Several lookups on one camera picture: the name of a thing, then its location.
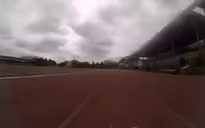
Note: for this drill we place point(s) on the row of trees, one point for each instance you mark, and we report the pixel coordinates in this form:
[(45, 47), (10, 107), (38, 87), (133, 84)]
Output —
[(80, 63)]

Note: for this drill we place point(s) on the red running track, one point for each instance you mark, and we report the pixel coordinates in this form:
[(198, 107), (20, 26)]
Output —
[(100, 100)]

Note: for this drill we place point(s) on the grandstand building with roof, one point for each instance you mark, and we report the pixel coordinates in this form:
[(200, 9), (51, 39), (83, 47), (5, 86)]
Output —
[(180, 50)]

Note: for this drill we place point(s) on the white painted kerb line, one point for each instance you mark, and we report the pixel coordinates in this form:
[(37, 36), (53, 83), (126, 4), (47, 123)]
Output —
[(23, 76)]

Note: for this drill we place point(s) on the grass field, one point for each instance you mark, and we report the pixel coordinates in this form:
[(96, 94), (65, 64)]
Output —
[(13, 70)]

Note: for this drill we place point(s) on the low building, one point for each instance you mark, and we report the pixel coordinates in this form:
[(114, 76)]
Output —
[(5, 59)]

